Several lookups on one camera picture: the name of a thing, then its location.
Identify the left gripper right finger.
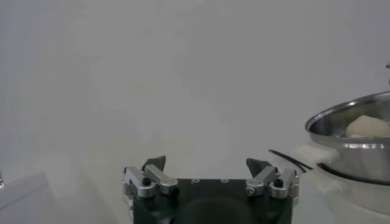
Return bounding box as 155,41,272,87
245,157,301,200

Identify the black cooker power cord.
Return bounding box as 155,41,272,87
268,149,314,173

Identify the white electric cooker base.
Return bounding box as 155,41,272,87
294,142,390,224

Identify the perforated steel steamer basket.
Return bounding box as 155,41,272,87
304,91,390,185

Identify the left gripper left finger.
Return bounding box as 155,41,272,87
122,155,179,199

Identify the white steamed baozi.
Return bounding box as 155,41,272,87
345,114,390,138

